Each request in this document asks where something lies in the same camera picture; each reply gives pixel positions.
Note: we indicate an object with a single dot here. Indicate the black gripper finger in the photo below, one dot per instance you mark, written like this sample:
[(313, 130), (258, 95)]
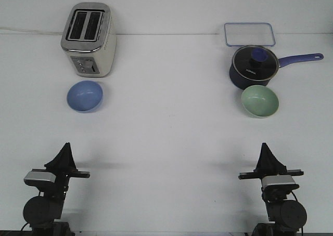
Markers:
[(260, 164), (71, 164), (273, 164), (60, 162)]

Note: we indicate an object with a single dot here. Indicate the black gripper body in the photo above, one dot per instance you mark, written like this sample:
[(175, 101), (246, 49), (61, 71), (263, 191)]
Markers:
[(58, 191), (272, 194)]

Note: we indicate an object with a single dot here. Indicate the green bowl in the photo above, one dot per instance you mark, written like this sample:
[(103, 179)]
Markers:
[(259, 101)]

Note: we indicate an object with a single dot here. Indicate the blue bowl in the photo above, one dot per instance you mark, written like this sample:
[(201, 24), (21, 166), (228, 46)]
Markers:
[(85, 96)]

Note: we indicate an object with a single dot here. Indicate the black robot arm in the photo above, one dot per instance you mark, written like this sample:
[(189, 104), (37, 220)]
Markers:
[(42, 212), (285, 217)]

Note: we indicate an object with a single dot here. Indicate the glass pot lid blue knob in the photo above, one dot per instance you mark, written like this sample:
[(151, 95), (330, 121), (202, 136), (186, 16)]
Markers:
[(255, 63)]

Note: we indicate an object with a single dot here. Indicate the silver two-slot toaster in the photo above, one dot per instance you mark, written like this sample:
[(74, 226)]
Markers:
[(89, 39)]

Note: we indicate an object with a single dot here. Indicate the clear container lid blue rim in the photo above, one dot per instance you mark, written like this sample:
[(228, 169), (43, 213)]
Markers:
[(252, 33)]

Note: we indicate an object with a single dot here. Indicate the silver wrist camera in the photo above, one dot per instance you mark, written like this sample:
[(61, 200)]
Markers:
[(39, 179), (279, 181)]

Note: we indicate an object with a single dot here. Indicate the blue saucepan with handle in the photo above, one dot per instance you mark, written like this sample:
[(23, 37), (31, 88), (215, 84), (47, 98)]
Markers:
[(242, 82)]

